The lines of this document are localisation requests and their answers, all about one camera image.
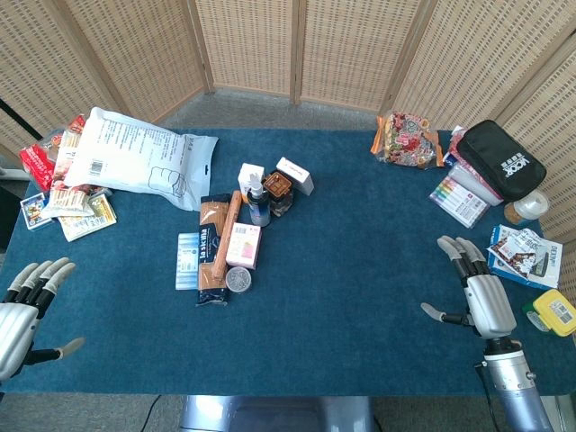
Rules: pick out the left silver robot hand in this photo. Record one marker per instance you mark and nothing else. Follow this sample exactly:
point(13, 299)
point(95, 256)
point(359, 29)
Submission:
point(15, 315)

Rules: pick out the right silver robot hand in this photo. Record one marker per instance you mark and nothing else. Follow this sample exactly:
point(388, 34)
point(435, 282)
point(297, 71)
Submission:
point(488, 303)

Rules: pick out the silver blue robot base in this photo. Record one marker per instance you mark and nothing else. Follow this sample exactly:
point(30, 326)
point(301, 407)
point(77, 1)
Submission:
point(276, 414)

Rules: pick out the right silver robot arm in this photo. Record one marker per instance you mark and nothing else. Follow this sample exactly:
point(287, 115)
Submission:
point(517, 391)

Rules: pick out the blue white printed packet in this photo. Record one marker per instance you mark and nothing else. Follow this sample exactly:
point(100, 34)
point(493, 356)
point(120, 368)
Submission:
point(540, 265)

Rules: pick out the marker pen set box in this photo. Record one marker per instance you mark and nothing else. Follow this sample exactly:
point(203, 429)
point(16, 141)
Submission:
point(459, 202)

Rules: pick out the long wooden block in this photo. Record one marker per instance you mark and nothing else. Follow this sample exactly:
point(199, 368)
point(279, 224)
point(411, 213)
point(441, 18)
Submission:
point(226, 234)

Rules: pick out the white box with red print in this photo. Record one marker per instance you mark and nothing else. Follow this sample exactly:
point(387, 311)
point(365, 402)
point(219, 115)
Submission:
point(295, 175)

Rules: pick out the pink white small box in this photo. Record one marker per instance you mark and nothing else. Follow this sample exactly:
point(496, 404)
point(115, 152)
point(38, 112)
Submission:
point(243, 245)

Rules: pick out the tall white carton box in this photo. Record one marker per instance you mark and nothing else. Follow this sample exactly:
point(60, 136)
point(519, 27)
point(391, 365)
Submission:
point(250, 177)

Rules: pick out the small green white bottle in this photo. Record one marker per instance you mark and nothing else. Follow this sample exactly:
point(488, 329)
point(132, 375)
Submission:
point(535, 317)

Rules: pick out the crumpled snack wrapper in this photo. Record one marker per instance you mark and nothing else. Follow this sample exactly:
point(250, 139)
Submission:
point(515, 254)

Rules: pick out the yellow plastic case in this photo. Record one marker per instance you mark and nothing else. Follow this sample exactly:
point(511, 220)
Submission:
point(555, 312)

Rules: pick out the jar with white lid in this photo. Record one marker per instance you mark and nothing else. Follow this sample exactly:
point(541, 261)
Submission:
point(526, 209)

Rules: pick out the white yellow biscuit packet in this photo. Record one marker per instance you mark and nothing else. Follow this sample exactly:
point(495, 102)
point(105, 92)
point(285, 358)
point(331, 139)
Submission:
point(87, 220)

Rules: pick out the cream cracker packet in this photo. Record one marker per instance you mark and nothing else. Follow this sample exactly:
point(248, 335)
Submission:
point(67, 200)

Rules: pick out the black zip pouch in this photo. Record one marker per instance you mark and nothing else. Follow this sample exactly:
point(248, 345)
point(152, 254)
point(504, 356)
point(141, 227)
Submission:
point(501, 159)

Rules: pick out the blue table mat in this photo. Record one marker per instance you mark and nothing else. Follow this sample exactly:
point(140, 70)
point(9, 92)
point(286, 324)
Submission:
point(337, 292)

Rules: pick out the light blue tissue pack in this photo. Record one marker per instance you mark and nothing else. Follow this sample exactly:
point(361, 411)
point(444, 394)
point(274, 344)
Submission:
point(186, 261)

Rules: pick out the colourful snack bag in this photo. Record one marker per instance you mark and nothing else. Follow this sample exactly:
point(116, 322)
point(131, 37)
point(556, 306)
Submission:
point(407, 140)

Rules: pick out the red orange snack packet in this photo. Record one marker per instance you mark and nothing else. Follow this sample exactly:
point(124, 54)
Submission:
point(76, 125)

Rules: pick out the large white plastic bag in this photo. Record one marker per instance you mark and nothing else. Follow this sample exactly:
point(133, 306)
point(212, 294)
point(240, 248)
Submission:
point(141, 155)

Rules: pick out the spaghetti pasta packet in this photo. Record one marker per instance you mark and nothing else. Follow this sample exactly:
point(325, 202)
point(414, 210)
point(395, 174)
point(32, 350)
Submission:
point(211, 252)

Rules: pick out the round silver tin lid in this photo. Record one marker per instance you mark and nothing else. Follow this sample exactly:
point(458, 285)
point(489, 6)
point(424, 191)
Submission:
point(239, 280)

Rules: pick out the dark glass ink bottle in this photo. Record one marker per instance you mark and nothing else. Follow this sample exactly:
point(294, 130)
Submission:
point(278, 191)

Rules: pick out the clear spray bottle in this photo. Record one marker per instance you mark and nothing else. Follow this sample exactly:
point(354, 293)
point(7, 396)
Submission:
point(258, 207)

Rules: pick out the wooden folding screen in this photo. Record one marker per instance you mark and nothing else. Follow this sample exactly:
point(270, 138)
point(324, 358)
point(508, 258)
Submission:
point(288, 49)

